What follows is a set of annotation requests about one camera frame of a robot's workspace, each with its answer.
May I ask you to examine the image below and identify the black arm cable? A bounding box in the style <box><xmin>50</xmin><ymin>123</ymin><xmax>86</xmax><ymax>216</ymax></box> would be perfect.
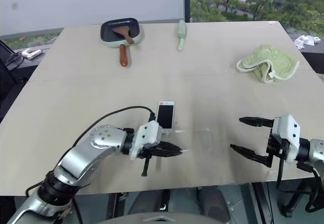
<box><xmin>305</xmin><ymin>169</ymin><xmax>321</xmax><ymax>212</ymax></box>
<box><xmin>71</xmin><ymin>105</ymin><xmax>156</xmax><ymax>150</ymax></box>

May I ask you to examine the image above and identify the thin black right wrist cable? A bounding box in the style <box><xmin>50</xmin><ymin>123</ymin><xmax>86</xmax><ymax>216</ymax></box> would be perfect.
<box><xmin>276</xmin><ymin>157</ymin><xmax>285</xmax><ymax>190</ymax></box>

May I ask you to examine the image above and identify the white power strip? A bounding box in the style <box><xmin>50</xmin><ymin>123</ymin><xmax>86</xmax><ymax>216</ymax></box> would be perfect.
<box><xmin>21</xmin><ymin>48</ymin><xmax>43</xmax><ymax>60</ymax></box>

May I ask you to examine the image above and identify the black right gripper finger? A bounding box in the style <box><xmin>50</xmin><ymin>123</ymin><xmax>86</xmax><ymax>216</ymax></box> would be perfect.
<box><xmin>238</xmin><ymin>116</ymin><xmax>275</xmax><ymax>128</ymax></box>
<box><xmin>230</xmin><ymin>144</ymin><xmax>273</xmax><ymax>168</ymax></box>

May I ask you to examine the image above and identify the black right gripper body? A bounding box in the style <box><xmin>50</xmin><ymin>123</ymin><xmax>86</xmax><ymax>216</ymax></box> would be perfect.
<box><xmin>266</xmin><ymin>127</ymin><xmax>289</xmax><ymax>160</ymax></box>

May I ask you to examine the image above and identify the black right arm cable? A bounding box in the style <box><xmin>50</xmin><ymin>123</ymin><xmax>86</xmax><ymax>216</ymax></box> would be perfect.
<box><xmin>305</xmin><ymin>169</ymin><xmax>321</xmax><ymax>212</ymax></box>

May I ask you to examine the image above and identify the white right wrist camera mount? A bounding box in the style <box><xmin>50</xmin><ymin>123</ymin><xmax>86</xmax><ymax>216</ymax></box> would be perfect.
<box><xmin>272</xmin><ymin>114</ymin><xmax>301</xmax><ymax>163</ymax></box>

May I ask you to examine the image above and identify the black power cord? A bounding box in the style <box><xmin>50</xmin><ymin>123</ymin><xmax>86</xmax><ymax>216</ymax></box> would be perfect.
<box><xmin>5</xmin><ymin>51</ymin><xmax>26</xmax><ymax>71</ymax></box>

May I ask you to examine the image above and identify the black office chair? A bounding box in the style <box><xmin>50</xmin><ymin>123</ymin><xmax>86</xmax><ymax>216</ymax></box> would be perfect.
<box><xmin>0</xmin><ymin>39</ymin><xmax>31</xmax><ymax>120</ymax></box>

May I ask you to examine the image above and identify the black window post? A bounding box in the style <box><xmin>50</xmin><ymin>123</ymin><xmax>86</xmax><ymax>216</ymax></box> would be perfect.
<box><xmin>183</xmin><ymin>0</ymin><xmax>191</xmax><ymax>23</ymax></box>

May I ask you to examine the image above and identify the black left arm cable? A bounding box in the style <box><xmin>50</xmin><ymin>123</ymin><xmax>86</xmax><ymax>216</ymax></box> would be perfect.
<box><xmin>71</xmin><ymin>105</ymin><xmax>156</xmax><ymax>150</ymax></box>

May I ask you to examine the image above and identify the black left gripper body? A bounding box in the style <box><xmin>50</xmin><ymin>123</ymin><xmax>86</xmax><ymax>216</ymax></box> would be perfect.
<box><xmin>137</xmin><ymin>143</ymin><xmax>163</xmax><ymax>160</ymax></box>

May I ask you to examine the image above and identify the crumpled white paper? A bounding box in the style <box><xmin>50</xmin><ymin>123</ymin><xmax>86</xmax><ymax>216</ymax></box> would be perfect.
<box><xmin>293</xmin><ymin>34</ymin><xmax>322</xmax><ymax>50</ymax></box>

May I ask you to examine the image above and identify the pale green brush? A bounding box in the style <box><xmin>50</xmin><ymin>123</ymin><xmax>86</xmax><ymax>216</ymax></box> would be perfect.
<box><xmin>176</xmin><ymin>19</ymin><xmax>189</xmax><ymax>52</ymax></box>

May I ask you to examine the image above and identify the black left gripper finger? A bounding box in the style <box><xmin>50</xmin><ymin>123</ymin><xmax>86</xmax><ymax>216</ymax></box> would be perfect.
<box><xmin>156</xmin><ymin>141</ymin><xmax>183</xmax><ymax>151</ymax></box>
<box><xmin>151</xmin><ymin>150</ymin><xmax>183</xmax><ymax>158</ymax></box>

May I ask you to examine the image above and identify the green towel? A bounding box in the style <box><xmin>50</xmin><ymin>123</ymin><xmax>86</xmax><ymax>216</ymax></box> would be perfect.
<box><xmin>235</xmin><ymin>43</ymin><xmax>301</xmax><ymax>84</ymax></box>

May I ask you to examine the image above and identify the brown wooden spatula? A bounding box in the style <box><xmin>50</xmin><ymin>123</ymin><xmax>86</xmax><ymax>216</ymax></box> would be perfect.
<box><xmin>111</xmin><ymin>26</ymin><xmax>136</xmax><ymax>46</ymax></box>

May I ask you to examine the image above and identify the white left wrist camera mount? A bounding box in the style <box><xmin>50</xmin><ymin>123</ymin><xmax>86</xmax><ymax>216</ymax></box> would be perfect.
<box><xmin>130</xmin><ymin>120</ymin><xmax>164</xmax><ymax>160</ymax></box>

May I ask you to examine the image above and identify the green square frying pan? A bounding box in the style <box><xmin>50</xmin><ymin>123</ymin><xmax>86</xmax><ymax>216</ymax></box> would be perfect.
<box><xmin>100</xmin><ymin>18</ymin><xmax>144</xmax><ymax>68</ymax></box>

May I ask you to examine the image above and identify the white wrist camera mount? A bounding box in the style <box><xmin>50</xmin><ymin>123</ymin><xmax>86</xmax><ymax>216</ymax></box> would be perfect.
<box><xmin>130</xmin><ymin>120</ymin><xmax>164</xmax><ymax>160</ymax></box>
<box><xmin>272</xmin><ymin>114</ymin><xmax>301</xmax><ymax>163</ymax></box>

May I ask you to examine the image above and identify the white smartphone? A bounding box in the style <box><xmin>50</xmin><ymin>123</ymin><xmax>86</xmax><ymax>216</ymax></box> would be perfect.
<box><xmin>155</xmin><ymin>101</ymin><xmax>176</xmax><ymax>135</ymax></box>

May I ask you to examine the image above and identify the clear plastic phone case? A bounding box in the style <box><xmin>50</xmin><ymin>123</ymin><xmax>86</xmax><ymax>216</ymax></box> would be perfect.
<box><xmin>177</xmin><ymin>127</ymin><xmax>214</xmax><ymax>156</ymax></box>

